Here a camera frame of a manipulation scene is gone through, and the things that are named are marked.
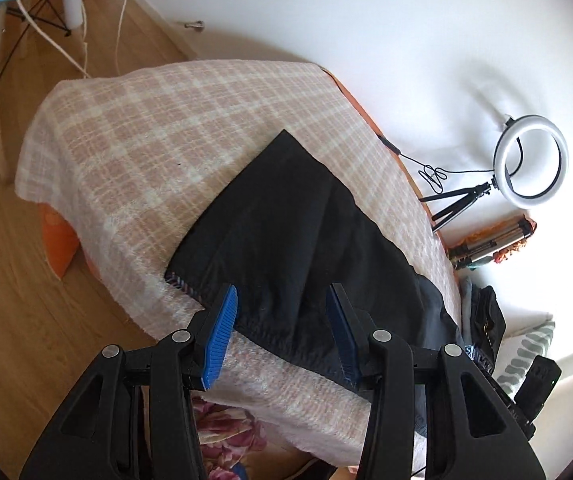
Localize black device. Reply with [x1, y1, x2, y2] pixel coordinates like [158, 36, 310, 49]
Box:
[514, 356, 563, 441]

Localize folded metallic tripod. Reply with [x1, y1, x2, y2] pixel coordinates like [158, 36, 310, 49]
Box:
[447, 215, 537, 271]

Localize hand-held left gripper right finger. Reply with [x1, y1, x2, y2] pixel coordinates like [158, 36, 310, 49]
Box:
[326, 282, 560, 480]

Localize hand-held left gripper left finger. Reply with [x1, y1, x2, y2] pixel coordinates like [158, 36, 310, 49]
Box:
[19, 283, 238, 480]

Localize black pants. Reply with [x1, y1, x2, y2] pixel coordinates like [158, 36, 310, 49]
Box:
[164, 129, 467, 436]

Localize black ring light cable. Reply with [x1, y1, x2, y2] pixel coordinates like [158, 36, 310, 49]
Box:
[377, 135, 497, 196]

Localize grey patterned pillow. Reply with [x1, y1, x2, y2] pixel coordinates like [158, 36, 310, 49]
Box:
[491, 312, 557, 401]

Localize pink plaid blanket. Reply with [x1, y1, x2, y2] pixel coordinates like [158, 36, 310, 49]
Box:
[14, 60, 462, 466]

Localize black bag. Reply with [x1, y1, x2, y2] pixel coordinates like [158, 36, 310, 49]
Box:
[459, 280, 507, 361]

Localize white cylinder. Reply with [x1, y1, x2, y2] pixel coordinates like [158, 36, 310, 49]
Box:
[63, 0, 84, 31]

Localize floral cloth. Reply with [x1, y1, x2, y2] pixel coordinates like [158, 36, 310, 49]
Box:
[190, 394, 272, 476]

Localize ring light on black tripod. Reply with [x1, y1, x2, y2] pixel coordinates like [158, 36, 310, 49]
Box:
[419, 114, 570, 233]

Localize orange bed sheet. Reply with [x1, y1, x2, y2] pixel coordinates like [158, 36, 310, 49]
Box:
[40, 204, 98, 281]

